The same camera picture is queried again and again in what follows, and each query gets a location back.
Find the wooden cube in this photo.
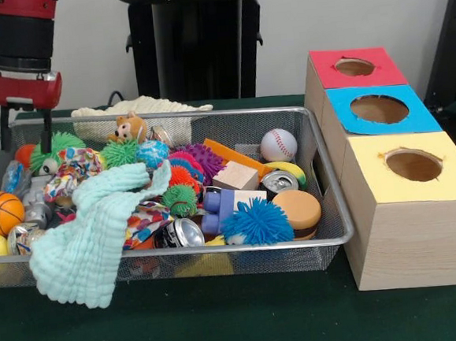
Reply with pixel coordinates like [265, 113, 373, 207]
[211, 159, 261, 195]

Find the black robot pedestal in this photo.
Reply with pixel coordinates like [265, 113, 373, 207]
[113, 0, 288, 109]

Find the clear mesh bin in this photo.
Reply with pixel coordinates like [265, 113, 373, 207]
[0, 94, 358, 296]

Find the orange toy basketball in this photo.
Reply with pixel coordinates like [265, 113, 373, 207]
[0, 189, 28, 236]

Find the green spiky ball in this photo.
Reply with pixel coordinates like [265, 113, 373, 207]
[26, 129, 89, 175]

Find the mint green cloth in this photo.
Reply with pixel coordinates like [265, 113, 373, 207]
[22, 158, 183, 315]

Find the white toy baseball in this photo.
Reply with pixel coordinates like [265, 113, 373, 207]
[258, 128, 299, 165]

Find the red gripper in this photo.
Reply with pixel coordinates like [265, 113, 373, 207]
[0, 60, 69, 157]

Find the wooden box with three holes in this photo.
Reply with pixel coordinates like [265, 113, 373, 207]
[299, 39, 456, 297]

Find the toy hamburger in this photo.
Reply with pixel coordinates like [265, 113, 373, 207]
[271, 188, 324, 243]

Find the cream knitted cloth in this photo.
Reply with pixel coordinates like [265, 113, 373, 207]
[70, 91, 217, 146]

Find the small clear plastic bottle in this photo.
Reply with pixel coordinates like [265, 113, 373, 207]
[0, 158, 33, 201]

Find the brown teddy bear toy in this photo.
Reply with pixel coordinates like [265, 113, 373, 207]
[106, 109, 150, 146]

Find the black cable loop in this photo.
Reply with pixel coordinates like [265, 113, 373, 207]
[106, 89, 128, 108]

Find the blue spiky ball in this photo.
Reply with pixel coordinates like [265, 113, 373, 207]
[219, 195, 297, 249]

